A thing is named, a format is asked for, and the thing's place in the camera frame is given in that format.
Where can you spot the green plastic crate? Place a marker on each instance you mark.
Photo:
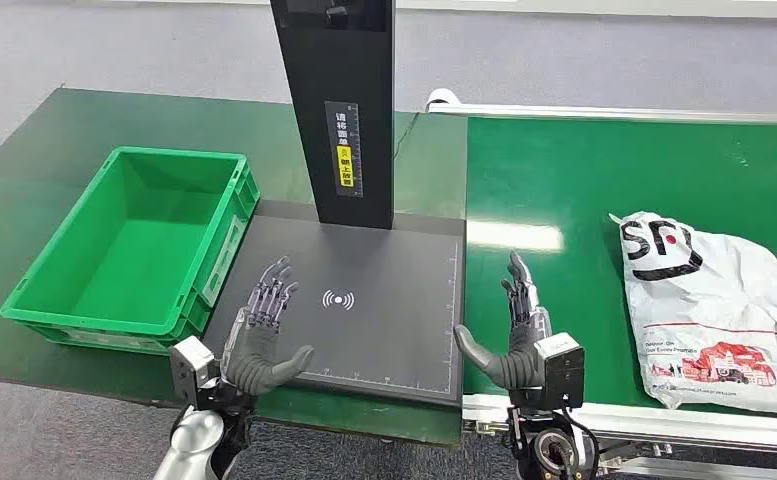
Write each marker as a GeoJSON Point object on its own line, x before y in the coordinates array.
{"type": "Point", "coordinates": [143, 252]}

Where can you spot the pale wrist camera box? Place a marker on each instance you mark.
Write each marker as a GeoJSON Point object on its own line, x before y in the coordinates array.
{"type": "Point", "coordinates": [190, 368]}
{"type": "Point", "coordinates": [560, 371]}

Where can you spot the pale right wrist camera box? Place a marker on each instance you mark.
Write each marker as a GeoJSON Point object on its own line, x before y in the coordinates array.
{"type": "Point", "coordinates": [560, 371]}

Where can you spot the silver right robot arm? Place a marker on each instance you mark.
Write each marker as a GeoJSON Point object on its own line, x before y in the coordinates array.
{"type": "Point", "coordinates": [550, 454]}

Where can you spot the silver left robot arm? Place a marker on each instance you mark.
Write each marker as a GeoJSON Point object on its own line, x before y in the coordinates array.
{"type": "Point", "coordinates": [189, 444]}

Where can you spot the green conveyor belt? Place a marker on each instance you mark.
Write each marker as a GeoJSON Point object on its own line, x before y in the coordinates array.
{"type": "Point", "coordinates": [560, 179]}

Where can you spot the black yellow ruler label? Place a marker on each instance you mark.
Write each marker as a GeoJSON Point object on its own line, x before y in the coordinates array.
{"type": "Point", "coordinates": [345, 149]}

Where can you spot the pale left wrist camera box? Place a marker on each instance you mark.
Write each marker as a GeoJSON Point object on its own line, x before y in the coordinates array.
{"type": "Point", "coordinates": [190, 368]}

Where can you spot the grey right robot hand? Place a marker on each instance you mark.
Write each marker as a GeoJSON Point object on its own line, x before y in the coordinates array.
{"type": "Point", "coordinates": [517, 361]}

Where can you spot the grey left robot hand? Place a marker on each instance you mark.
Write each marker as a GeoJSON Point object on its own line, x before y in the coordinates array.
{"type": "Point", "coordinates": [259, 361]}

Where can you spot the green table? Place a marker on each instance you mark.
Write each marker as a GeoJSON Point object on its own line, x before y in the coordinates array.
{"type": "Point", "coordinates": [43, 166]}

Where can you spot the white plastic courier package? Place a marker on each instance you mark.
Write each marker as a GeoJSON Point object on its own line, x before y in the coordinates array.
{"type": "Point", "coordinates": [719, 311]}

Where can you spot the black inbound scanner machine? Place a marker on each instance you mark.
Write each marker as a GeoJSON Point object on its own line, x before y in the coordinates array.
{"type": "Point", "coordinates": [375, 318]}

